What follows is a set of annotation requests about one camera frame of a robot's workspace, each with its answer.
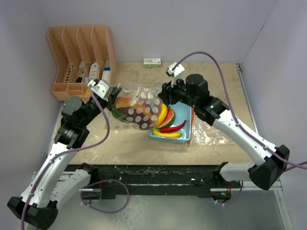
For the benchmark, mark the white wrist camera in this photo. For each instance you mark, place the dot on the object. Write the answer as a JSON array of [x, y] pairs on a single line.
[[176, 72], [101, 89]]

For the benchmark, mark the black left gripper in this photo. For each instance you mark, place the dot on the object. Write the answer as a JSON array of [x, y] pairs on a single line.
[[114, 90]]

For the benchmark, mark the red chili pepper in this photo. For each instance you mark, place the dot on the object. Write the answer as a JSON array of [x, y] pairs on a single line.
[[172, 129]]

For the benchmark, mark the clear bag with orange zipper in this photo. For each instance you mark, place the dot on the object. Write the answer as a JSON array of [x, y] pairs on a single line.
[[204, 135]]

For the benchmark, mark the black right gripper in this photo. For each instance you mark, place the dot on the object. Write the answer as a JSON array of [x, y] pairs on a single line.
[[167, 94]]

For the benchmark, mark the watermelon slice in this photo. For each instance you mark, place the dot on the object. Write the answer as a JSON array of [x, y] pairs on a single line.
[[169, 119]]

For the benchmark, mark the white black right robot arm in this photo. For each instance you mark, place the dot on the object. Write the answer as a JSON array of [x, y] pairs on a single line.
[[267, 159]]

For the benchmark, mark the clear polka dot zip bag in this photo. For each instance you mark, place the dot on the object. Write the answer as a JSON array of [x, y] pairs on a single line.
[[141, 94]]

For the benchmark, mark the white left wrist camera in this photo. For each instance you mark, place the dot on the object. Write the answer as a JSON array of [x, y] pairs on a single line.
[[101, 89]]

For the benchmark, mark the green and white small box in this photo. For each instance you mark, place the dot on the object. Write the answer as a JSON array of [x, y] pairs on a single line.
[[152, 62]]

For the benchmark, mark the orange purple papaya slice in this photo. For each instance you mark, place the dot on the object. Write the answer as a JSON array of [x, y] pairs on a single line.
[[143, 114]]

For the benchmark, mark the black aluminium base frame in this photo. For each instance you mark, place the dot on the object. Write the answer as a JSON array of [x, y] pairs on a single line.
[[158, 180]]

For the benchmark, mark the white bottle in organizer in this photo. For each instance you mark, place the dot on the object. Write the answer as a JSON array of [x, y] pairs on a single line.
[[93, 73]]

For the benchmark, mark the green leafy vegetable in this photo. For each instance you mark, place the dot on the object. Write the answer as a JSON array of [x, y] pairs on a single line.
[[120, 114]]

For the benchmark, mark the white blue box in organizer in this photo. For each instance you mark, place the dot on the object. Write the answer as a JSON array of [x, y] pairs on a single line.
[[106, 74]]

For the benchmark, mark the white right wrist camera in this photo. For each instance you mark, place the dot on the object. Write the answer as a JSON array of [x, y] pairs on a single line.
[[176, 72]]

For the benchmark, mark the yellow banana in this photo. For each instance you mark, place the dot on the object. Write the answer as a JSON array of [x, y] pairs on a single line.
[[163, 113], [167, 135]]

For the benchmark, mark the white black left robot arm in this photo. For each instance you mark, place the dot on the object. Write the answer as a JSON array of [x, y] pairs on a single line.
[[40, 202]]

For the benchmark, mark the peach plastic file organizer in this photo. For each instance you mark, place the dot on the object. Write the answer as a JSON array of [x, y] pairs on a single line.
[[75, 49]]

